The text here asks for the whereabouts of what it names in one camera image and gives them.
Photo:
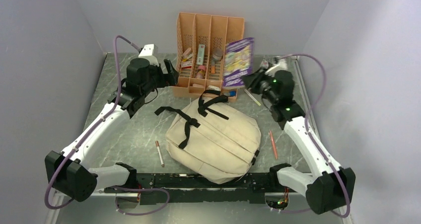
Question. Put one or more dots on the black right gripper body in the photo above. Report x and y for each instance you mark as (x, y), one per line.
(265, 85)

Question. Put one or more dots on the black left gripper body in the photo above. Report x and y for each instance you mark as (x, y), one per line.
(157, 79)

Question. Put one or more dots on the purple Treehouse book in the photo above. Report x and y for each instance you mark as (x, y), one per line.
(238, 62)

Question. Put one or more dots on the beige canvas backpack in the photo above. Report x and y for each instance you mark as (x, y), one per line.
(212, 138)

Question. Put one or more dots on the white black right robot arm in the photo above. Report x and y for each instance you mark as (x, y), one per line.
(329, 186)

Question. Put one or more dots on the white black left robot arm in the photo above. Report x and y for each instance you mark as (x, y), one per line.
(70, 170)

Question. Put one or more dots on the red white small box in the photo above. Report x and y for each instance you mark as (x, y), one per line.
(186, 61)

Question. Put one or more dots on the pink tape roll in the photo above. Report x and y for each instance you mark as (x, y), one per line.
(201, 72)

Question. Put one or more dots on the teal white box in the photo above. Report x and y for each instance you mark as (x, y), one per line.
(200, 54)

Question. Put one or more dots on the orange plastic desk organizer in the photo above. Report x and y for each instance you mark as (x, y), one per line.
(214, 31)

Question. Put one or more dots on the grey glue stick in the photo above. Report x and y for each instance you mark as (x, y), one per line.
(215, 58)

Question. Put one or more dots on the orange pencil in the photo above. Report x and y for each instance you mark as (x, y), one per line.
(273, 144)

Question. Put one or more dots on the white brown marker pen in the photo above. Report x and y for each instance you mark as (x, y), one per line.
(160, 153)

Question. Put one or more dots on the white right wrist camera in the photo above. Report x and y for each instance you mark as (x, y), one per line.
(270, 69)

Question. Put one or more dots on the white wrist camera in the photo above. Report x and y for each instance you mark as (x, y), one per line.
(270, 69)
(149, 52)

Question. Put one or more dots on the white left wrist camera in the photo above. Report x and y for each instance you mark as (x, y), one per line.
(149, 52)

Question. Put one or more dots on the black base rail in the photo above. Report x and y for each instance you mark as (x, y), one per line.
(253, 188)

